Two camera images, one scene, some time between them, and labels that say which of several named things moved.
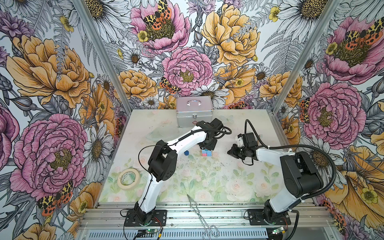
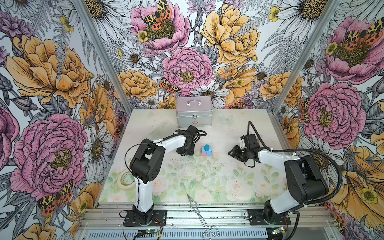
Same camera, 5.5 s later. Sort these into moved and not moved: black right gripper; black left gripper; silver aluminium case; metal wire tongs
Moved: black left gripper
Not moved: silver aluminium case; metal wire tongs; black right gripper
